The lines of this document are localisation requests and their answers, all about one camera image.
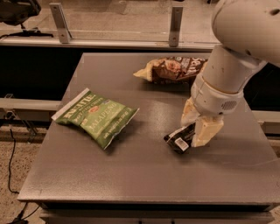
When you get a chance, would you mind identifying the black rxbar chocolate wrapper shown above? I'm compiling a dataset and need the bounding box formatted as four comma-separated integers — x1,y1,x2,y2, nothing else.
164,123,195,154

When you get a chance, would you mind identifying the green jalapeno chip bag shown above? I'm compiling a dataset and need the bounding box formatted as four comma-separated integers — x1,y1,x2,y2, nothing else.
52,88,138,150

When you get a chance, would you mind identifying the black office chair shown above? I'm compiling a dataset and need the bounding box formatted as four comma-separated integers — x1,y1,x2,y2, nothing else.
0,0,53,38

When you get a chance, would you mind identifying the brown and yellow snack bag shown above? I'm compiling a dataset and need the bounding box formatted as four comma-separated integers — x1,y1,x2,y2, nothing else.
133,56,207,85

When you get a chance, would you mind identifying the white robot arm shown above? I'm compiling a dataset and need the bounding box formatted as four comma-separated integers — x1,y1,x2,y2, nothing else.
181,0,280,147

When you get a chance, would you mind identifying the middle metal bracket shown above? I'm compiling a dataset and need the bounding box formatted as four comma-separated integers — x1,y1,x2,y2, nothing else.
169,6,183,47

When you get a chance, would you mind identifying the metal bracket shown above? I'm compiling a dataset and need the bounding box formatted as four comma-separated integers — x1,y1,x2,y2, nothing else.
49,3,72,44
169,6,183,47

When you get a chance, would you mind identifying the left metal bracket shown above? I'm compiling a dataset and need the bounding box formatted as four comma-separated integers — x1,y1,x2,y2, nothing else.
49,3,72,44

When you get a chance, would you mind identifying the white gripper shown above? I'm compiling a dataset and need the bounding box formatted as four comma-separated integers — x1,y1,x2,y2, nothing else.
180,74,243,147

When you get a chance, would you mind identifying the black floor cable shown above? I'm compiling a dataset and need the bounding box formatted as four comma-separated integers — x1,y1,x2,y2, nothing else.
6,128,40,224

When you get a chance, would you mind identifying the metal rail barrier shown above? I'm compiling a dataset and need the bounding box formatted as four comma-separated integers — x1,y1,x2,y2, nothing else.
0,35,216,53

